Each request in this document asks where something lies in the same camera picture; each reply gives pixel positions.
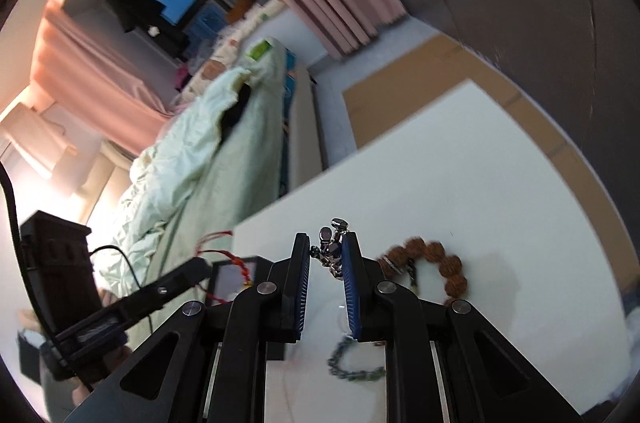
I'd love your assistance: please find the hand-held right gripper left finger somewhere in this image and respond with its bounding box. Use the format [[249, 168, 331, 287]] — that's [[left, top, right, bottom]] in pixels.
[[62, 232, 313, 423]]

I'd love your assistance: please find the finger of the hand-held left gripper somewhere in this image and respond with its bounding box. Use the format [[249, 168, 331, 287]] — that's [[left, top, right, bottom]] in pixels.
[[115, 257, 213, 321]]

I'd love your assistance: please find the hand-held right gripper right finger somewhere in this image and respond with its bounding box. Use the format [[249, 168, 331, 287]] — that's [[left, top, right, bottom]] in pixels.
[[341, 230, 583, 423]]

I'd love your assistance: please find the silver metal jewelry piece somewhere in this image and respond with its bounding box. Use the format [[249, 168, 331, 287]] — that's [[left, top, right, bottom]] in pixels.
[[310, 217, 349, 279]]

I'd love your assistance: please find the black jewelry box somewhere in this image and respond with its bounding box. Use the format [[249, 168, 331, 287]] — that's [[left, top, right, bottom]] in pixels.
[[206, 255, 275, 308]]

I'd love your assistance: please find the green bead bracelet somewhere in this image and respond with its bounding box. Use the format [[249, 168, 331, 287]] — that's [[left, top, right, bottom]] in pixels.
[[327, 337, 387, 382]]

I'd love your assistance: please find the brown bead bracelet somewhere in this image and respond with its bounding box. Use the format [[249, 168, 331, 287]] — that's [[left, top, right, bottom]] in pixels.
[[376, 237, 463, 306]]

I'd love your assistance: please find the white air conditioner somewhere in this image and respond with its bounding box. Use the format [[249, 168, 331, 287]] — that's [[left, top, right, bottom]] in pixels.
[[0, 100, 78, 194]]

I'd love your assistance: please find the blue patterned mattress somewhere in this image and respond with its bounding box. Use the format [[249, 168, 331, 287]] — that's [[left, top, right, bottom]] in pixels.
[[280, 53, 296, 199]]

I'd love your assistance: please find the pale green duvet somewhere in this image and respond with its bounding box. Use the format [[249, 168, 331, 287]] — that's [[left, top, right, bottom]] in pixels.
[[90, 67, 253, 299]]

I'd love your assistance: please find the green bed sheet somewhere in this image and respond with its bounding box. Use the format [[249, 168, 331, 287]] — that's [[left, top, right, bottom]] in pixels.
[[115, 37, 293, 304]]

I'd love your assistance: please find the white bed base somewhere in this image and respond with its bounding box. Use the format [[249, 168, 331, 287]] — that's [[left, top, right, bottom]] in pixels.
[[290, 66, 331, 196]]

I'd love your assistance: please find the black cloth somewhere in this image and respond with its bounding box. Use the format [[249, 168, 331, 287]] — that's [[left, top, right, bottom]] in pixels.
[[219, 83, 253, 144]]

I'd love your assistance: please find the brown cardboard sheet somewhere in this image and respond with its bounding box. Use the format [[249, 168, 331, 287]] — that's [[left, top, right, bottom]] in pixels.
[[341, 32, 626, 254]]

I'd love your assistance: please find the floral bedding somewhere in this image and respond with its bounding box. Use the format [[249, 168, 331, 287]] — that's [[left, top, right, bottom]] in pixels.
[[172, 0, 286, 104]]

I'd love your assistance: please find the blue storage box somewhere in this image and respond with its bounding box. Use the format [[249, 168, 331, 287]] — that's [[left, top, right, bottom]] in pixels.
[[185, 0, 236, 41]]

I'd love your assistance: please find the brown plush toy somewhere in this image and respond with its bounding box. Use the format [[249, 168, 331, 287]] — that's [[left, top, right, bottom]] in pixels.
[[227, 0, 256, 21]]

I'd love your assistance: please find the red cord bracelet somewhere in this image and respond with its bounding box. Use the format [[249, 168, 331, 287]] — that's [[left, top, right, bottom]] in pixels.
[[196, 230, 257, 291]]

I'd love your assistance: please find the black cable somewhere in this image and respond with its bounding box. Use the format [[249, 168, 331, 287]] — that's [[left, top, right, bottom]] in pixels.
[[0, 163, 96, 396]]

